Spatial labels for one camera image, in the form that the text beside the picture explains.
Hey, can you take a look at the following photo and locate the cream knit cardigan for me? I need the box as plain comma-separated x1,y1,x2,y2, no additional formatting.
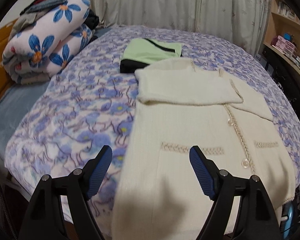
111,58,296,239

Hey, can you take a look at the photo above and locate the pile of dark clothes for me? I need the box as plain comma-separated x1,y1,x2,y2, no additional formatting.
8,0,101,41

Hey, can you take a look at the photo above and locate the purple floral fleece blanket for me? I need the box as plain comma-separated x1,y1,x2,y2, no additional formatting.
5,25,300,237

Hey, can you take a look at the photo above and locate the blue grey pillow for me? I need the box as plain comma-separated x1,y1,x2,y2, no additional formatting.
0,82,49,159

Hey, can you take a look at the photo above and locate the green and black garment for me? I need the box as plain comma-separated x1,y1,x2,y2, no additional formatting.
120,38,183,74

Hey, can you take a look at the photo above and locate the folded blue flower blanket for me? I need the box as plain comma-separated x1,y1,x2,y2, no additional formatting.
2,0,93,85

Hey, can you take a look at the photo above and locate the pink drawer organizer box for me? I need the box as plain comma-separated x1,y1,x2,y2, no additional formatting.
271,35,298,57

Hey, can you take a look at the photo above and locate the blue small box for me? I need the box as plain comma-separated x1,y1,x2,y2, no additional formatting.
283,33,293,41

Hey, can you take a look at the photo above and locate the wooden shelf desk unit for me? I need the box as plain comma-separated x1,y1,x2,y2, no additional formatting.
263,0,300,78

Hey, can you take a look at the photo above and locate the grey patterned curtain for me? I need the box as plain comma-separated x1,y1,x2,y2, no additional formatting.
90,0,271,55

